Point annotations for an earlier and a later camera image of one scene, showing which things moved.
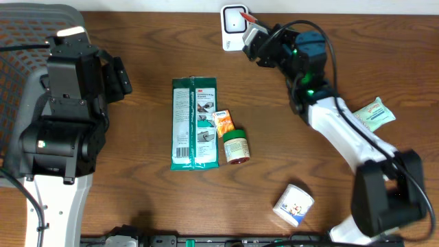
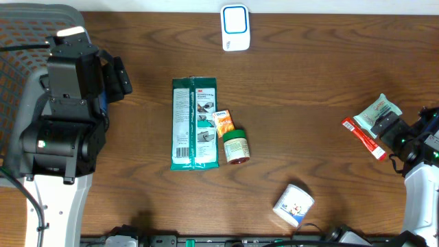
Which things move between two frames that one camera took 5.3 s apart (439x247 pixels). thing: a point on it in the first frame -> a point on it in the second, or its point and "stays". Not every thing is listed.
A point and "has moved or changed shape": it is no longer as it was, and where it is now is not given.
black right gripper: [283, 36] -> [389, 135]
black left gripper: [122, 81] stays
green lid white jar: [236, 147] stays
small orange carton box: [223, 121] stays
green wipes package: [193, 137] stays
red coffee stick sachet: [248, 17] has moved or changed shape
